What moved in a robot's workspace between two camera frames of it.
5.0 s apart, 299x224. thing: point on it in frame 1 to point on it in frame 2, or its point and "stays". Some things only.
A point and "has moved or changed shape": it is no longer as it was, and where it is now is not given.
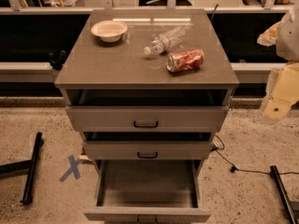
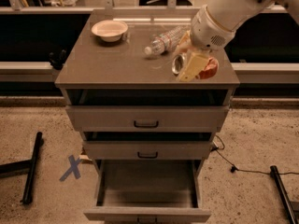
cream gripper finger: [269, 36] to [185, 45]
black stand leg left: [24, 165] stays
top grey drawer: [146, 110] stays
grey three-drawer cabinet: [148, 90] stays
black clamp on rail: [57, 62] stays
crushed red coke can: [185, 61] has moved or changed shape
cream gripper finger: [282, 90] to [194, 67]
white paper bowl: [109, 31] stays
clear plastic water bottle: [165, 40] stays
